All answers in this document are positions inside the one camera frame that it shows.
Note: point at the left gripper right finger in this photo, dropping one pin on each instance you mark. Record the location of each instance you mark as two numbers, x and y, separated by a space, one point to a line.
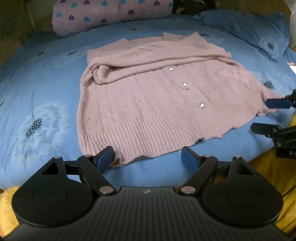
201 168

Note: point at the blue pillow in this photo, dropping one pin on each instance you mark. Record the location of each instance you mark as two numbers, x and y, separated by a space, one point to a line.
269 32

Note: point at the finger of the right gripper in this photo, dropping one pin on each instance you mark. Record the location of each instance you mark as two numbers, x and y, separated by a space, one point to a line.
280 103
264 129

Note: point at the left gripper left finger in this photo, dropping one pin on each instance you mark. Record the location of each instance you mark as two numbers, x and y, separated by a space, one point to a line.
93 169

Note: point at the pink heart-patterned rolled blanket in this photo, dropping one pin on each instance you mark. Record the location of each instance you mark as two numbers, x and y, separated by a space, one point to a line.
71 17

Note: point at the black clothing pile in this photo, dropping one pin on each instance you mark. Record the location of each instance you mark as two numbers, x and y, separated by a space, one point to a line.
193 7

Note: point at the pink knitted cardigan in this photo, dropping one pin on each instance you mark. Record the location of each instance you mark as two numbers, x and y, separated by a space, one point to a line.
152 96

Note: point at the white remote control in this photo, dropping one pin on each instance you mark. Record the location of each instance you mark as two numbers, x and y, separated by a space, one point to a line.
292 66

